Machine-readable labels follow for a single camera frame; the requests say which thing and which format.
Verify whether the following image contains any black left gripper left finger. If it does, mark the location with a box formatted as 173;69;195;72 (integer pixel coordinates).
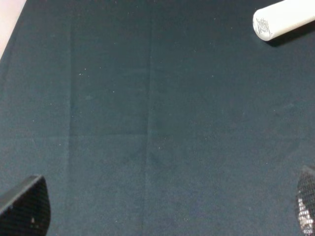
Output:
0;175;51;236

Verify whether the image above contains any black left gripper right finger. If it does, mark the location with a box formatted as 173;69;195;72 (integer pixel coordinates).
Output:
295;165;315;236

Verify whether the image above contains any black tablecloth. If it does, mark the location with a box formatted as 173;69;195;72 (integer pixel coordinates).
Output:
0;0;315;236

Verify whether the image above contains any white cylindrical tube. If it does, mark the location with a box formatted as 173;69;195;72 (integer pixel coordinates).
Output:
252;0;315;41

